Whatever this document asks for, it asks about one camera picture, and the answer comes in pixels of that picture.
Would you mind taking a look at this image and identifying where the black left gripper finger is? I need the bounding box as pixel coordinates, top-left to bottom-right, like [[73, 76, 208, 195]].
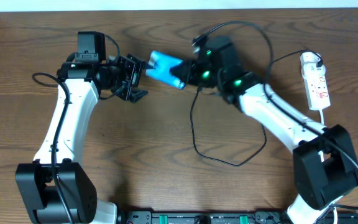
[[129, 89, 148, 103], [127, 54, 154, 69]]

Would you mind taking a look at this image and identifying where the white USB charger adapter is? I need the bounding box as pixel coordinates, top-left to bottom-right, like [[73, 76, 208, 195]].
[[300, 52, 326, 80]]

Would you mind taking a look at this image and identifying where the blue Galaxy smartphone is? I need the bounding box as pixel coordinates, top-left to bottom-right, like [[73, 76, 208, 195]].
[[145, 50, 185, 89]]

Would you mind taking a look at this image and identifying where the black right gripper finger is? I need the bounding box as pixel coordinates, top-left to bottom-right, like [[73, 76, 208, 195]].
[[170, 68, 187, 84], [171, 60, 188, 72]]

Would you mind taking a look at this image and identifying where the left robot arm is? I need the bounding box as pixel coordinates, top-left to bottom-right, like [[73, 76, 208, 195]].
[[15, 31, 149, 223]]

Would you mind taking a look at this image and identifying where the white power strip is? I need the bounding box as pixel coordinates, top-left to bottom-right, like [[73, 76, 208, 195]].
[[304, 75, 331, 111]]

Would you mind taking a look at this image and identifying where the black USB charging cable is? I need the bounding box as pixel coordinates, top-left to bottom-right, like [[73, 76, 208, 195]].
[[190, 49, 324, 167]]

